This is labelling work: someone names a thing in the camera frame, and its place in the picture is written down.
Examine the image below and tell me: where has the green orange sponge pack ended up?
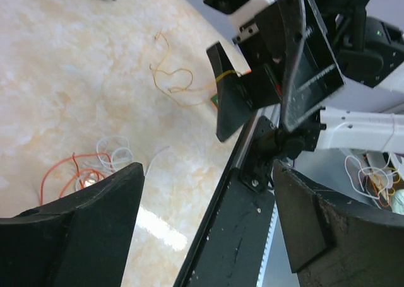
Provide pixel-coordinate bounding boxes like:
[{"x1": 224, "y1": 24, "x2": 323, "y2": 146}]
[{"x1": 210, "y1": 94, "x2": 218, "y2": 109}]

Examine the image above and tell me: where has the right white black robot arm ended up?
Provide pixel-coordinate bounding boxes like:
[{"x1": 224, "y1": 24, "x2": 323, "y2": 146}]
[{"x1": 204, "y1": 0, "x2": 403, "y2": 156}]

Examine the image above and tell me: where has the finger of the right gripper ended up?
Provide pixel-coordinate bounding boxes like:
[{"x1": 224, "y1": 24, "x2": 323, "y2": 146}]
[{"x1": 206, "y1": 42, "x2": 282, "y2": 142}]

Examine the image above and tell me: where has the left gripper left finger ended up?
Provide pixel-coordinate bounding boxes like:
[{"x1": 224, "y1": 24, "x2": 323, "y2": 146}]
[{"x1": 1, "y1": 163, "x2": 145, "y2": 286}]

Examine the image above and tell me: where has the orange wire tangle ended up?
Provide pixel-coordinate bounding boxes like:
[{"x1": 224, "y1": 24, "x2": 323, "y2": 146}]
[{"x1": 40, "y1": 151, "x2": 110, "y2": 206}]

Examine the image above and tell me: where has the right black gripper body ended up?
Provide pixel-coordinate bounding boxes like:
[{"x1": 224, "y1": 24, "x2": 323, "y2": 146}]
[{"x1": 235, "y1": 0, "x2": 345, "y2": 132}]

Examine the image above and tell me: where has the yellow wire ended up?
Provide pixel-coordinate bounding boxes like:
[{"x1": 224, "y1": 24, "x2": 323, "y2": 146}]
[{"x1": 149, "y1": 28, "x2": 242, "y2": 107}]

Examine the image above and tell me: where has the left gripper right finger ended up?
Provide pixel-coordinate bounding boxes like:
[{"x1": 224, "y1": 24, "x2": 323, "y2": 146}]
[{"x1": 273, "y1": 160, "x2": 403, "y2": 286}]

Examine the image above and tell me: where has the white wire tangle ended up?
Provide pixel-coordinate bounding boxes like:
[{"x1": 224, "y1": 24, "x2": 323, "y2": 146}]
[{"x1": 74, "y1": 134, "x2": 171, "y2": 192}]

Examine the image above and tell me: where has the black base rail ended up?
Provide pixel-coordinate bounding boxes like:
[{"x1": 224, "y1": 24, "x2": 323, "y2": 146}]
[{"x1": 174, "y1": 105, "x2": 280, "y2": 286}]

